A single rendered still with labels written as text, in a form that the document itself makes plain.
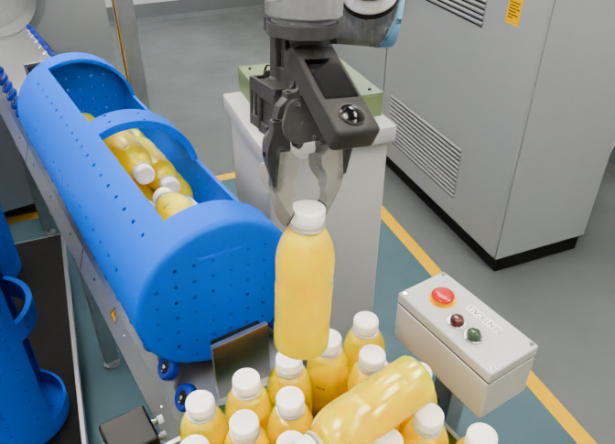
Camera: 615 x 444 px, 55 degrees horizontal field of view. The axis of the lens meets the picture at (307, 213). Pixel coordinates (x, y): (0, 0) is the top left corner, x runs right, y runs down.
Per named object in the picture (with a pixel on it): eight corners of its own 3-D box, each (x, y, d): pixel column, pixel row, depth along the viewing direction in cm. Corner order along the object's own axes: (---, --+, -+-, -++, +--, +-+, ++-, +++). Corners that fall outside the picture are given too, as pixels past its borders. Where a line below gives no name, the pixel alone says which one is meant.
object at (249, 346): (264, 365, 106) (261, 315, 99) (270, 374, 104) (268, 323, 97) (212, 390, 101) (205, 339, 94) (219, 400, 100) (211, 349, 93)
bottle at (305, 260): (321, 372, 70) (331, 236, 61) (264, 359, 72) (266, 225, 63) (334, 334, 76) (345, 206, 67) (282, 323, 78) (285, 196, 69)
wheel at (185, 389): (191, 377, 98) (181, 376, 96) (202, 396, 95) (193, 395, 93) (178, 398, 99) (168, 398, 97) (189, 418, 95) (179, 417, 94)
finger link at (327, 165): (322, 191, 72) (314, 121, 67) (350, 211, 67) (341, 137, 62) (300, 200, 71) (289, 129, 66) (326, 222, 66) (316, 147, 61)
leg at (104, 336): (117, 355, 228) (81, 223, 192) (122, 365, 224) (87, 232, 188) (102, 362, 226) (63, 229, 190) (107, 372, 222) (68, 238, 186)
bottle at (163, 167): (134, 168, 138) (164, 207, 125) (117, 147, 133) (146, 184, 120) (159, 151, 139) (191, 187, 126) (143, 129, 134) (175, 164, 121)
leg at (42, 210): (54, 228, 296) (19, 113, 260) (57, 233, 292) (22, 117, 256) (42, 232, 294) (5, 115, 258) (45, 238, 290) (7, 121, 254)
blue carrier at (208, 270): (133, 144, 172) (124, 46, 157) (291, 330, 111) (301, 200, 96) (27, 163, 158) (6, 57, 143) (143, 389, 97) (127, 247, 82)
